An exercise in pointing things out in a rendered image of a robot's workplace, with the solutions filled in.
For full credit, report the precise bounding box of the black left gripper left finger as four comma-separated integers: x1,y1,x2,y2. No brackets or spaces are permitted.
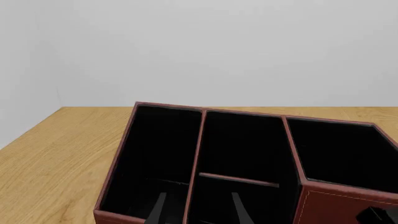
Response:
144,192,167,224

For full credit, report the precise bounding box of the red-brown desk caddy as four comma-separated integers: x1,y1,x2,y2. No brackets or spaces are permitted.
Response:
93,101,398,224

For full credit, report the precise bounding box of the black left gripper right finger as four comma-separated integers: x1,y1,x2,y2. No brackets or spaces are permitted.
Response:
231,192,253,224

